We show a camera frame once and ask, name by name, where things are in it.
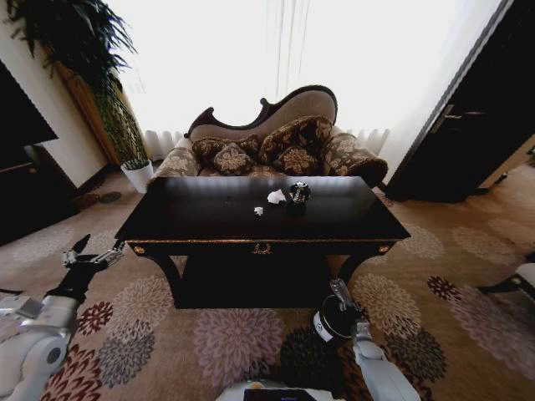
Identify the metal door handle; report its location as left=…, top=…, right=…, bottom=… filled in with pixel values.
left=441, top=104, right=487, bottom=127

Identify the white sheer curtain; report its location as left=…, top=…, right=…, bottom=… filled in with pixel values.
left=106, top=0, right=515, bottom=168

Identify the floral sofa bolster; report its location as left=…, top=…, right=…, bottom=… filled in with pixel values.
left=320, top=132, right=390, bottom=189
left=147, top=145, right=202, bottom=185

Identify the large floral brown cushion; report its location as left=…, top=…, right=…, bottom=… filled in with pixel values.
left=257, top=115, right=334, bottom=166

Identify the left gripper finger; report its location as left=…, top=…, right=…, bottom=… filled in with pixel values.
left=82, top=239, right=127, bottom=267
left=62, top=233, right=92, bottom=268

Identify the dark wooden cabinet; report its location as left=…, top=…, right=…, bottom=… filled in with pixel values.
left=0, top=143, right=81, bottom=247

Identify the green potted plant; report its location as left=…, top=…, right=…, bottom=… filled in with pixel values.
left=3, top=0, right=150, bottom=169

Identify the dark wooden door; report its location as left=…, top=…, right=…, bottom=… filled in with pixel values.
left=383, top=0, right=535, bottom=203

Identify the white plant pot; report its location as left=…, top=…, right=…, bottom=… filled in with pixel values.
left=120, top=160, right=155, bottom=195

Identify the small square floral cushion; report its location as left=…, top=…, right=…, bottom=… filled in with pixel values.
left=211, top=143, right=255, bottom=177
left=277, top=145, right=322, bottom=177

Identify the long floral brown cushion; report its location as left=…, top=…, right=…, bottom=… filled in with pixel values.
left=191, top=134, right=261, bottom=167

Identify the dark wall television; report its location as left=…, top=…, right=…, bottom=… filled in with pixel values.
left=0, top=60, right=59, bottom=160

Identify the ornate beige chaise sofa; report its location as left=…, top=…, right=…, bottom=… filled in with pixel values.
left=146, top=84, right=390, bottom=190

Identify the crumpled black wrapper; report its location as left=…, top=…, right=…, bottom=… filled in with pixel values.
left=287, top=180, right=313, bottom=206

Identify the white robot front shell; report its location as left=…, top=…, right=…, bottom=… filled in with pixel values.
left=215, top=377, right=349, bottom=401

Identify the dark wooden table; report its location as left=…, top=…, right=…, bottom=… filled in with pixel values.
left=114, top=175, right=413, bottom=311

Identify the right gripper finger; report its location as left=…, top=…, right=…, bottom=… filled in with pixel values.
left=329, top=277, right=353, bottom=313

